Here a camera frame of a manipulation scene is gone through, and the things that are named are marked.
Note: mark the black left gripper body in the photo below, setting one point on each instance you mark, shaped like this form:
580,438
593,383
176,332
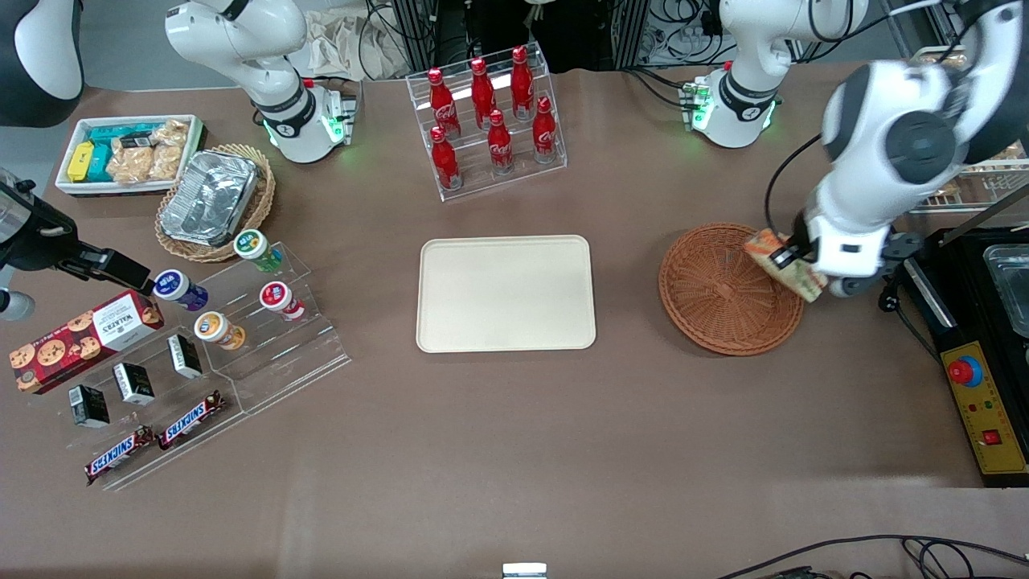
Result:
799,231

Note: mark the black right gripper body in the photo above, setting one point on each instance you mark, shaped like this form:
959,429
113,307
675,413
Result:
42,245

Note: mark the triangle sandwich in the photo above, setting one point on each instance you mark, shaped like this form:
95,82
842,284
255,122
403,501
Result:
810,283

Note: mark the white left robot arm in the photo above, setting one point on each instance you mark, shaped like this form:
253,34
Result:
868,121

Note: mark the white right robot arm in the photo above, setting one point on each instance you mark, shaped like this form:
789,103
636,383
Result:
241,40

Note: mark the brown round wicker basket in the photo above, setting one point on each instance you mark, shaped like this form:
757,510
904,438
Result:
715,297

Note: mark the aluminium foil tray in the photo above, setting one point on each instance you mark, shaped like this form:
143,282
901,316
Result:
207,197

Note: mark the light wicker basket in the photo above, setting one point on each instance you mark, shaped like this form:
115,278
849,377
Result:
261,201

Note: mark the beige plastic tray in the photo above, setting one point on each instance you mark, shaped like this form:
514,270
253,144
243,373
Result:
506,293

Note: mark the purple lid yoghurt cup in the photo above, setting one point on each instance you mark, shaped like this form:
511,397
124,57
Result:
177,288

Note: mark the white plastic bin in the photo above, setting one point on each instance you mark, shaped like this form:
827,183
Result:
104,189

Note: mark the red Walkers shortbread box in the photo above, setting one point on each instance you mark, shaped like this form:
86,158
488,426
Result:
88,338

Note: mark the yellow snack pack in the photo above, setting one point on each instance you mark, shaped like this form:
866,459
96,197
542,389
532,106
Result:
80,162

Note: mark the small teal snack pack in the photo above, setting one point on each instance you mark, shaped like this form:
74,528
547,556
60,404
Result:
100,162

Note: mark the small black carton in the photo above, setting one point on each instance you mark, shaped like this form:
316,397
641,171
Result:
185,356
133,383
88,406

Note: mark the bagged crackers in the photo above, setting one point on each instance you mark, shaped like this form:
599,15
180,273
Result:
130,165
166,161
171,133

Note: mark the orange lid yoghurt cup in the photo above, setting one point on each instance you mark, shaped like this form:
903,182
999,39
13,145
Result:
215,328

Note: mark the long teal snack box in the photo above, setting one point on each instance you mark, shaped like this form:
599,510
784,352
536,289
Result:
116,133

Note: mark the green lid yoghurt cup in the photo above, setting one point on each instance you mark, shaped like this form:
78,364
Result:
256,248

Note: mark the red lid yoghurt cup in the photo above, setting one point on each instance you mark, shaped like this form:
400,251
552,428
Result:
278,297

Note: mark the Snickers bar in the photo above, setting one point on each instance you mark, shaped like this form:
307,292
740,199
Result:
190,420
119,455

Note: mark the clear acrylic stepped display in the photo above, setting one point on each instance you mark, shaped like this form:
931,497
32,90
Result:
209,434
281,362

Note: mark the black table appliance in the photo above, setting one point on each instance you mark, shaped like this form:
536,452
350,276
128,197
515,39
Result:
965,305

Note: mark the red emergency stop button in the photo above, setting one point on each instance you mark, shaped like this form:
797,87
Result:
964,371

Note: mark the steel pan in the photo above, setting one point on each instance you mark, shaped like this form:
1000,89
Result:
1013,289

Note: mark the bagged bread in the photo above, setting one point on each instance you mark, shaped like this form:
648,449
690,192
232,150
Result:
942,58

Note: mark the yellow control panel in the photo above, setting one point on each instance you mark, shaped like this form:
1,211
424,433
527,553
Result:
997,410

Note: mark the red cola bottle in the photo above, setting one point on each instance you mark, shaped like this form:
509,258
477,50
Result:
441,103
544,131
482,92
500,143
522,80
444,159

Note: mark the clear acrylic bottle rack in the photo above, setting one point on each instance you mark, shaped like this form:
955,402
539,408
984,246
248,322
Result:
476,182

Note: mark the crumpled beige bag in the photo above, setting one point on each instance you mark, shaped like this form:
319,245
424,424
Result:
346,44

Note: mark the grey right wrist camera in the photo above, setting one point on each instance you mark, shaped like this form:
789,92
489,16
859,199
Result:
16,305

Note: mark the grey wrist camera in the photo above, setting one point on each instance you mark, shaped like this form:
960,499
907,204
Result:
860,288
16,305

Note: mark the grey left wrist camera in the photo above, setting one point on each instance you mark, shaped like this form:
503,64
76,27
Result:
860,288

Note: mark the dark equipment frame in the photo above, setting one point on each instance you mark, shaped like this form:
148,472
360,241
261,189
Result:
450,32

